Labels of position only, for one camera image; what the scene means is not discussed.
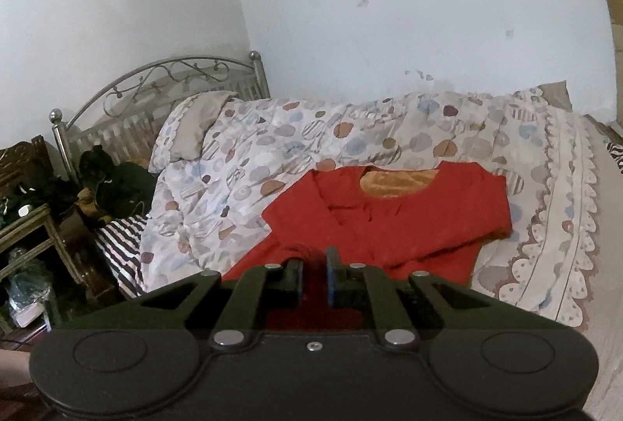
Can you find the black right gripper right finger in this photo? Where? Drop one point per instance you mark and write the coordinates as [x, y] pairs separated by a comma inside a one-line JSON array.
[[402, 314]]

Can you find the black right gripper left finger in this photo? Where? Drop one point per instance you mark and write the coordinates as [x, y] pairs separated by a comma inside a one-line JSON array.
[[230, 314]]

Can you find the red sweater garment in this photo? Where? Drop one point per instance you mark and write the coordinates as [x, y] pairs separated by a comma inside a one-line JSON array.
[[400, 221]]

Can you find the dark clothes pile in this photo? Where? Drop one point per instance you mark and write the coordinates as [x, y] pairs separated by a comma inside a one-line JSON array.
[[110, 191]]

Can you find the patterned dotted bed quilt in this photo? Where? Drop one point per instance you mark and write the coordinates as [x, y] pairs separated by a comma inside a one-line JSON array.
[[207, 213]]

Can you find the striped black white bedsheet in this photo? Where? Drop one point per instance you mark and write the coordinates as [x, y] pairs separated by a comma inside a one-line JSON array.
[[119, 242]]

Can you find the beige pillow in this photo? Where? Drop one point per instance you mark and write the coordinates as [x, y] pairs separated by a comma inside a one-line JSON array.
[[182, 134]]

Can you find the grey metal headboard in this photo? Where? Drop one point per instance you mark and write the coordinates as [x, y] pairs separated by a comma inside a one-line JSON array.
[[126, 115]]

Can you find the dark wooden side table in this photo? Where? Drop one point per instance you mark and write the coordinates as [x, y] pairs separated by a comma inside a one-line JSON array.
[[21, 165]]

